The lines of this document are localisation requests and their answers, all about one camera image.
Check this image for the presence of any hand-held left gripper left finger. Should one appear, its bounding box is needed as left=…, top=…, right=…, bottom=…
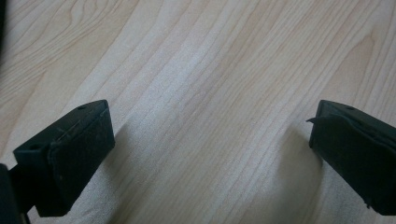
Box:
left=12, top=99, right=116, bottom=217

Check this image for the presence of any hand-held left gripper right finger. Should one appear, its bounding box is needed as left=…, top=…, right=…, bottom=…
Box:
left=306, top=99, right=396, bottom=217

